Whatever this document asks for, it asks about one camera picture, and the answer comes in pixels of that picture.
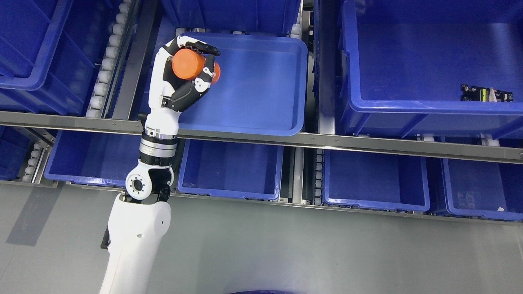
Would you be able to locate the orange cylindrical capacitor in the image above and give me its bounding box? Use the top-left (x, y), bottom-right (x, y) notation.
top-left (170, 49), bottom-right (206, 80)

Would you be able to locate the lower blue bin far right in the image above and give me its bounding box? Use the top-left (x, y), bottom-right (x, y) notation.
top-left (427, 158), bottom-right (523, 222)

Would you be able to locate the lower blue bin centre right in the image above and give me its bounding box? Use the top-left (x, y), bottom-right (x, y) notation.
top-left (321, 150), bottom-right (430, 213)

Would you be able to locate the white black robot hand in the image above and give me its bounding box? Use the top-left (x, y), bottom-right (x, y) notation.
top-left (144, 35), bottom-right (221, 136)

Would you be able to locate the lower blue bin far left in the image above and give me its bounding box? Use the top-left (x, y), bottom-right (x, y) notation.
top-left (44, 130), bottom-right (141, 187)

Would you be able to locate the lower left roller strip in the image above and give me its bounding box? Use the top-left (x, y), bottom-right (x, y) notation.
top-left (21, 143), bottom-right (44, 183)

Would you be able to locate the large blue bin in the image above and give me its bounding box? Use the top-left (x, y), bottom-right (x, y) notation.
top-left (335, 0), bottom-right (523, 139)
top-left (0, 0), bottom-right (121, 116)

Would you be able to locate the lower blue bin centre left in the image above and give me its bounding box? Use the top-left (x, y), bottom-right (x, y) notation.
top-left (177, 140), bottom-right (284, 201)

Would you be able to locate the large blue bin right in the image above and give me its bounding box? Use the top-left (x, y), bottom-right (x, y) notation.
top-left (335, 0), bottom-right (523, 139)

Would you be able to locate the shallow blue plastic tray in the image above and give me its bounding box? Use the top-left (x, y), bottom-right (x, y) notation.
top-left (178, 32), bottom-right (308, 136)

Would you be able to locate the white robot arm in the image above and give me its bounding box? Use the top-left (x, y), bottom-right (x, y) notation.
top-left (100, 116), bottom-right (178, 294)

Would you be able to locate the white roller conveyor strip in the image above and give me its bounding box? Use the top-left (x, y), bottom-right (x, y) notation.
top-left (85, 0), bottom-right (136, 118)

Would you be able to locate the small black circuit board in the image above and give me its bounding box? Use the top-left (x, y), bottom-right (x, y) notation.
top-left (460, 84), bottom-right (513, 102)

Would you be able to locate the large blue bin left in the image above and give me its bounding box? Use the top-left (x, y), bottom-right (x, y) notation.
top-left (0, 0), bottom-right (121, 116)

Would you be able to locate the blue bin top centre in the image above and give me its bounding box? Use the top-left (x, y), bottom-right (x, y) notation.
top-left (161, 0), bottom-right (301, 35)

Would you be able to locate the steel shelf front rail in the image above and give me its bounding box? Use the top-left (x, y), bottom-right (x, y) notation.
top-left (0, 111), bottom-right (523, 164)

